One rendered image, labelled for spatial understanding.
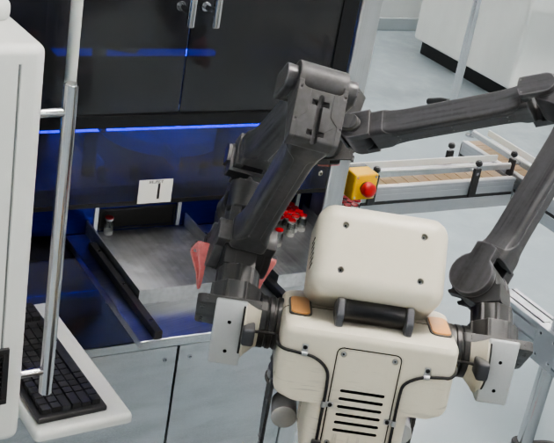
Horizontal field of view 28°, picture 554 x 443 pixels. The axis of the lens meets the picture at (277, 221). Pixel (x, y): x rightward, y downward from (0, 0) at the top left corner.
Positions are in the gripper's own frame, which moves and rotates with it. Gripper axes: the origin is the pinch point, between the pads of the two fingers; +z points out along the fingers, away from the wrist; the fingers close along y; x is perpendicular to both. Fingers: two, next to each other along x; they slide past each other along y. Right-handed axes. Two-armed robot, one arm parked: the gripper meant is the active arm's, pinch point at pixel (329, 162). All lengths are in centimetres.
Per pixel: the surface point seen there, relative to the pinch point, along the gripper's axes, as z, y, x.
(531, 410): 121, -61, 31
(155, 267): 19.6, 39.8, 17.6
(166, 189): 18.9, 38.1, -1.4
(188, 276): 19.5, 32.0, 19.7
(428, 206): 78, -28, -19
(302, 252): 38.4, 6.9, 7.8
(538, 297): 239, -87, -38
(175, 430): 74, 41, 46
